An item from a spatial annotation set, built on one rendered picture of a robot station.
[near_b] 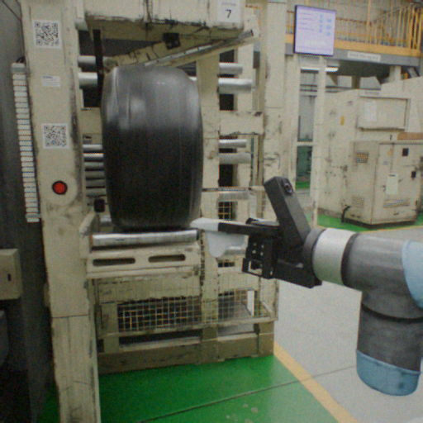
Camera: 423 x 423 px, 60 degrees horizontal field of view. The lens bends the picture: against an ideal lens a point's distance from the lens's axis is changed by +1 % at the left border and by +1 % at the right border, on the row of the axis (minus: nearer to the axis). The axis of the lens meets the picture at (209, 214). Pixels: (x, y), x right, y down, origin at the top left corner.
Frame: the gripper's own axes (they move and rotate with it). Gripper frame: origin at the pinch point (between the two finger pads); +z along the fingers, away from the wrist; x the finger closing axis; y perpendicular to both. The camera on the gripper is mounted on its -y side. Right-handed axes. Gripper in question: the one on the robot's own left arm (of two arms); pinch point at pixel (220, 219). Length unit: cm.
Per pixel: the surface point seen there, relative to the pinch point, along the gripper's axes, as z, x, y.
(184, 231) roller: 43, 32, 11
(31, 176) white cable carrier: 76, -4, -3
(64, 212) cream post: 70, 4, 8
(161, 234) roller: 47, 26, 12
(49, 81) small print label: 71, -2, -32
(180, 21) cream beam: 68, 44, -65
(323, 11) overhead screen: 199, 386, -232
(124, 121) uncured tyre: 44.0, 7.2, -20.3
